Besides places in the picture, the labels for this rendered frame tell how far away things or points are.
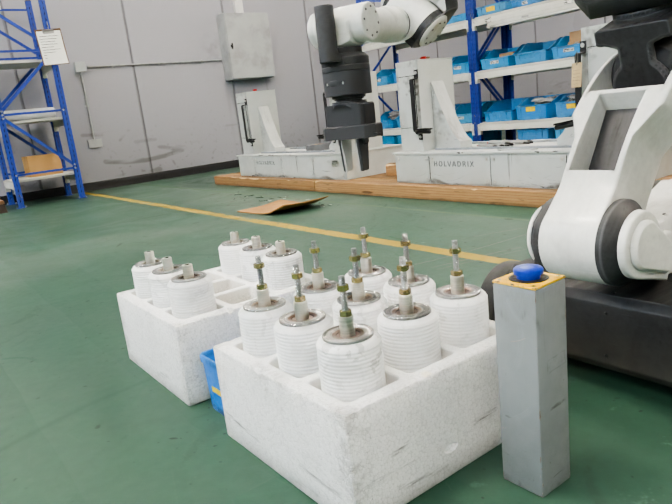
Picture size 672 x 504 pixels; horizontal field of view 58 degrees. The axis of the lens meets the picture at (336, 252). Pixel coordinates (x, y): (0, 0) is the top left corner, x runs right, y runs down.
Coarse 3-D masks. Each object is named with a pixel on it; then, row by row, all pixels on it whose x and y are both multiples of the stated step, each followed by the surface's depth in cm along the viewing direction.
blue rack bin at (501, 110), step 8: (536, 96) 641; (496, 104) 659; (504, 104) 667; (512, 104) 674; (488, 112) 643; (496, 112) 635; (504, 112) 628; (512, 112) 623; (488, 120) 647; (496, 120) 639; (504, 120) 632; (512, 120) 626
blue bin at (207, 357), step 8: (208, 352) 125; (208, 360) 120; (208, 368) 122; (216, 368) 117; (208, 376) 123; (216, 376) 119; (208, 384) 124; (216, 384) 120; (216, 392) 122; (216, 400) 123; (216, 408) 124
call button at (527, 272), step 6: (522, 264) 85; (528, 264) 85; (534, 264) 85; (516, 270) 83; (522, 270) 83; (528, 270) 82; (534, 270) 82; (540, 270) 82; (516, 276) 84; (522, 276) 83; (528, 276) 82; (534, 276) 82; (540, 276) 83
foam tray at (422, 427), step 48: (240, 384) 104; (288, 384) 91; (432, 384) 89; (480, 384) 96; (240, 432) 109; (288, 432) 93; (336, 432) 82; (384, 432) 84; (432, 432) 90; (480, 432) 97; (288, 480) 97; (336, 480) 85; (384, 480) 85; (432, 480) 92
